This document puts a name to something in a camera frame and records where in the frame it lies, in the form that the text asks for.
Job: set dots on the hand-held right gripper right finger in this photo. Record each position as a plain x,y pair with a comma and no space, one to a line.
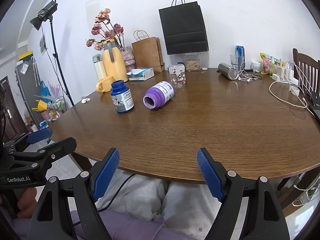
208,176

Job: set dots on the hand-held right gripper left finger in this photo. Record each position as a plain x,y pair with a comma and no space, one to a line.
106,175

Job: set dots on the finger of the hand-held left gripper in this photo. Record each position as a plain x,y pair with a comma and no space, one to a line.
38,135
58,148

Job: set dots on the purple plastic bottle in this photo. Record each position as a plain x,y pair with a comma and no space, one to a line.
160,93

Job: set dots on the clear printed cup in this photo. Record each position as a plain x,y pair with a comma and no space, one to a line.
178,76

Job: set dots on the small white cup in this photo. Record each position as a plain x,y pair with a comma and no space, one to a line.
295,90

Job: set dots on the person's left hand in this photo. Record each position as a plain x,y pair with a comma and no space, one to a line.
26,201

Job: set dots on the cluttered toy shelf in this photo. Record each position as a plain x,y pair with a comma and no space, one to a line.
48,110

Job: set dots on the dark wooden door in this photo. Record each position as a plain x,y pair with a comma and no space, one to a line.
7,112

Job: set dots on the person's grey pants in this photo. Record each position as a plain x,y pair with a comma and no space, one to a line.
182,205

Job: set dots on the grey refrigerator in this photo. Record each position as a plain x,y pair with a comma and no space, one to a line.
26,92

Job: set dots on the blue tote bag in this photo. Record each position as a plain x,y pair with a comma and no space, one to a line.
45,90

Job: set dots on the crumpled white tissue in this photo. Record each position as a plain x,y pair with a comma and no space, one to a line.
85,100

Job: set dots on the purple jacket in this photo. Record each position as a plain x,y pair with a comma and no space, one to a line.
130,227

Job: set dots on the black light stand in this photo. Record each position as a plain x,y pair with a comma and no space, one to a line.
58,62

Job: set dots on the blue plastic bottle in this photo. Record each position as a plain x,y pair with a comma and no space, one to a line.
122,98

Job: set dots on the yellow mug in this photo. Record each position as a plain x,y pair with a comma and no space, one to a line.
105,85

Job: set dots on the cream thermos bottle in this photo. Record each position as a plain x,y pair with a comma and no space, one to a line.
100,68

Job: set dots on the yellow thermos jug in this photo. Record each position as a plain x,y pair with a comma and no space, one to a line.
116,63

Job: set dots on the white earphones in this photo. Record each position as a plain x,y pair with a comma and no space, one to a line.
246,78

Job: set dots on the blue tissue box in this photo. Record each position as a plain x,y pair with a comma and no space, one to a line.
142,74

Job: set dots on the steel tumbler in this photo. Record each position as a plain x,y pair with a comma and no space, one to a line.
226,70

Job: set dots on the clear food container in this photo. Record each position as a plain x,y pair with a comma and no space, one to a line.
193,63

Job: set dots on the pink vase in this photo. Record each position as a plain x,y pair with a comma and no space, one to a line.
128,57

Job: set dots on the clear drinking glass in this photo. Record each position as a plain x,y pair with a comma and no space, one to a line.
234,61

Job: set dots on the white jar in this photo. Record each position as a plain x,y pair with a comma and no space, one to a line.
255,67

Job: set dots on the black studio light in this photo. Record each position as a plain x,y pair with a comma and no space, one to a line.
45,13

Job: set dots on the white power strip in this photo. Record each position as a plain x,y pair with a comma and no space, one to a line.
285,76

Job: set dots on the colourful snack packet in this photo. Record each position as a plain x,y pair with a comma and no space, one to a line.
266,63

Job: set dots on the brown paper bag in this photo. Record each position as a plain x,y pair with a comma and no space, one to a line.
146,55

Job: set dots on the blue drink can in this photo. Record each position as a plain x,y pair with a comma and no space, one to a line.
240,52

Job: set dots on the green snack packet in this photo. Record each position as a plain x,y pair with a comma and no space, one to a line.
277,63

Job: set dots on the dried pink flowers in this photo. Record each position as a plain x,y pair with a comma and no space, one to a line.
103,16

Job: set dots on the dark wooden chair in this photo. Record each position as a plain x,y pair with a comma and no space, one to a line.
308,67

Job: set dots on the black paper bag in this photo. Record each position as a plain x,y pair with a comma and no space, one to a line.
183,27

